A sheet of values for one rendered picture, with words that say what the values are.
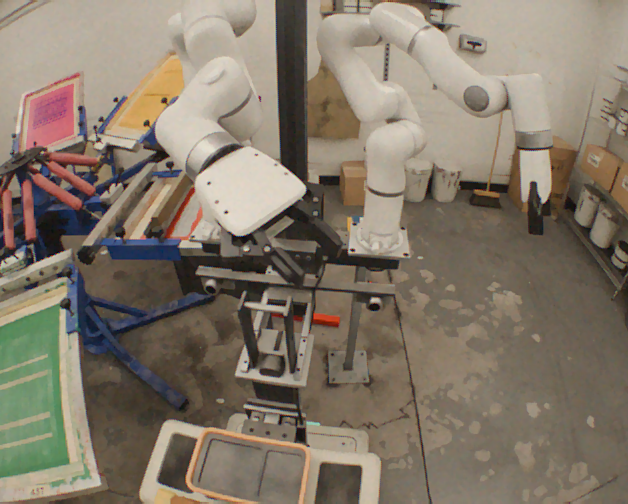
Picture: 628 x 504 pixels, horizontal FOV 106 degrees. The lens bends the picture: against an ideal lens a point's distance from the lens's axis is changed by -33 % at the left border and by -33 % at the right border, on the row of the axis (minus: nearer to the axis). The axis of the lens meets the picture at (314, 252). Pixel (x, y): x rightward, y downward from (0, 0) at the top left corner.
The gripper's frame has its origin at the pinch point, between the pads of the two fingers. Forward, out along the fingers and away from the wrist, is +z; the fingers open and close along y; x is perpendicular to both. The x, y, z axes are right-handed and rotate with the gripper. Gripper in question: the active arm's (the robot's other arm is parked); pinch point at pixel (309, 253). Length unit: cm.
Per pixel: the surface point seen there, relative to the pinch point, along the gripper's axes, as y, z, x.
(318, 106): -179, -161, -161
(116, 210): 13, -92, -76
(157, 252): 9, -60, -72
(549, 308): -176, 97, -161
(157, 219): 2, -70, -70
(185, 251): 0, -53, -72
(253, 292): -14, -35, -97
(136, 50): -74, -307, -114
